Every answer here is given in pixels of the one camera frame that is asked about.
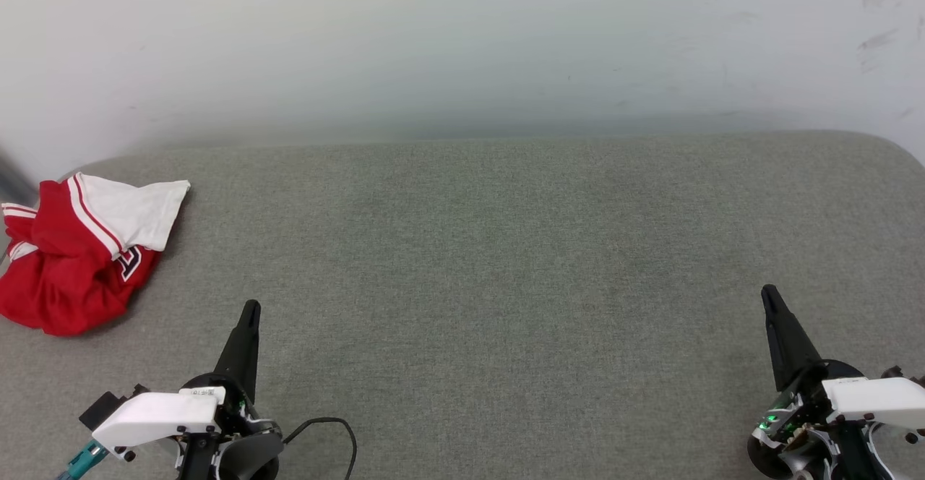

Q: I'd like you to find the teal cable connector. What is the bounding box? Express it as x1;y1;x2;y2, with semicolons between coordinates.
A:
56;439;109;480

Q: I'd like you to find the red and white shirt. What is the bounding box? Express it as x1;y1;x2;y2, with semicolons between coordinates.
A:
0;172;192;337

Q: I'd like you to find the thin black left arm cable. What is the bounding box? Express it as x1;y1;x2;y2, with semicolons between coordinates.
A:
282;416;358;480

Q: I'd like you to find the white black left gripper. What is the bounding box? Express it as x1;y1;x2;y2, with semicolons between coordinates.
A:
92;301;284;480

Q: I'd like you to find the grey fabric sofa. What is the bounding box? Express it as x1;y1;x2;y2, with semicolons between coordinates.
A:
0;130;925;480

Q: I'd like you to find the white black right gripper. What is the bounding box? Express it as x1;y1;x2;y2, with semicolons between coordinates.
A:
748;285;925;480

